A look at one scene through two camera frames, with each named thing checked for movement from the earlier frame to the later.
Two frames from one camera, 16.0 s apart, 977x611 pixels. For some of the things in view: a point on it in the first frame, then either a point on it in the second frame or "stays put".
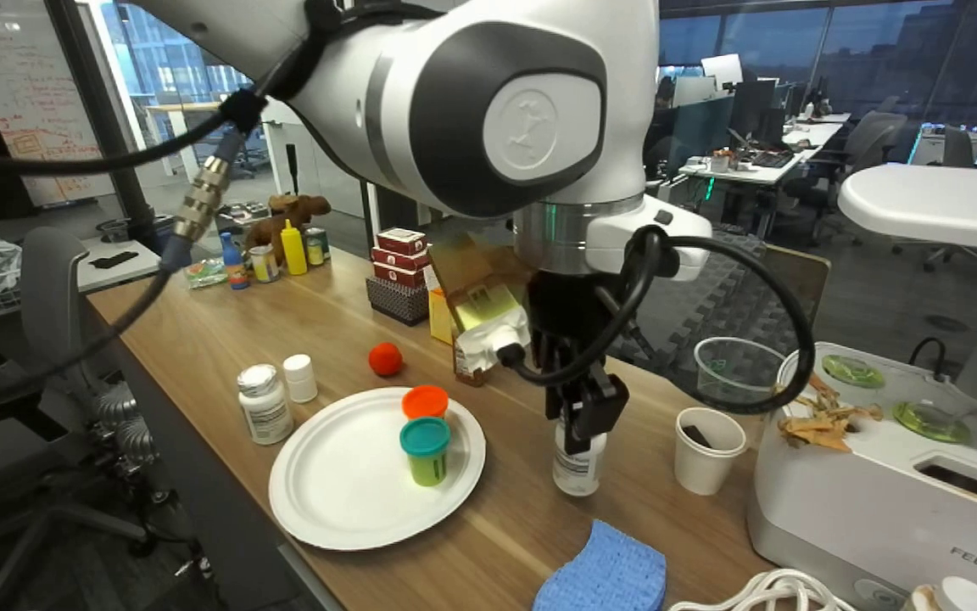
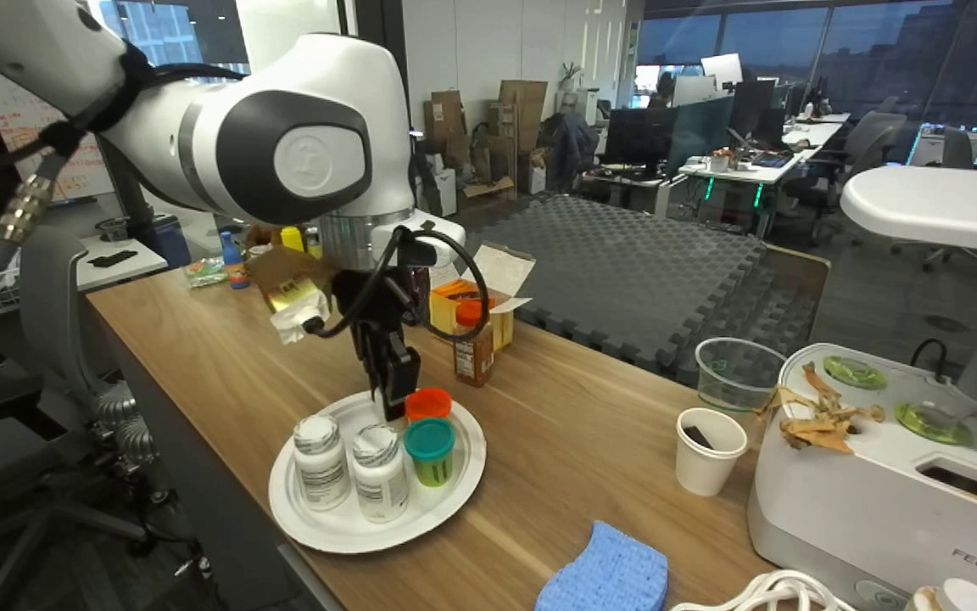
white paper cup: x=706 y=439 stays put
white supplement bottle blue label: x=265 y=405 → x=321 y=459
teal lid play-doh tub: x=426 y=442 stays put
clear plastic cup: x=739 y=369 stays put
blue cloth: x=611 y=570 stays put
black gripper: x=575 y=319 → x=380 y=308
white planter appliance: x=886 y=475 stays put
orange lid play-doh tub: x=426 y=401 stays put
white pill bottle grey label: x=575 y=473 → x=380 y=475
